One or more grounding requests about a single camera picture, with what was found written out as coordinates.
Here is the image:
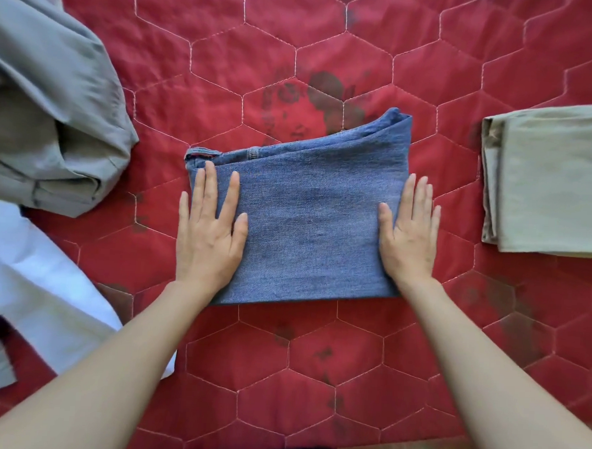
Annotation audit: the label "person's right hand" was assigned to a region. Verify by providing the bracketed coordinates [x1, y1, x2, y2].
[374, 172, 444, 290]

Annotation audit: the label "person's right forearm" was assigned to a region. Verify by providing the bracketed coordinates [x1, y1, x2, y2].
[387, 276, 592, 449]

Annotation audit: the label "white garment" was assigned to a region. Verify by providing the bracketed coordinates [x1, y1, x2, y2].
[0, 0, 195, 381]

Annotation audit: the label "crumpled grey garment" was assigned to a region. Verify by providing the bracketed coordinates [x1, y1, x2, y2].
[0, 0, 147, 222]

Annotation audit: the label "blue denim jeans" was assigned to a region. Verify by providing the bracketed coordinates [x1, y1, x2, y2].
[177, 96, 415, 316]

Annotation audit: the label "folded beige garment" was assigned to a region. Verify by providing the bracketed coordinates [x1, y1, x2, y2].
[475, 96, 592, 259]

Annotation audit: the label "person's left forearm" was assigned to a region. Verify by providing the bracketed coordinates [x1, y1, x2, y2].
[0, 271, 224, 449]

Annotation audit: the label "red quilted hexagon mat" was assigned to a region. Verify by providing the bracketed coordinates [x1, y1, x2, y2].
[0, 0, 592, 449]

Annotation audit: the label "person's left hand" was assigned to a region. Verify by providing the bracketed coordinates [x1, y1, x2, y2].
[172, 159, 253, 299]

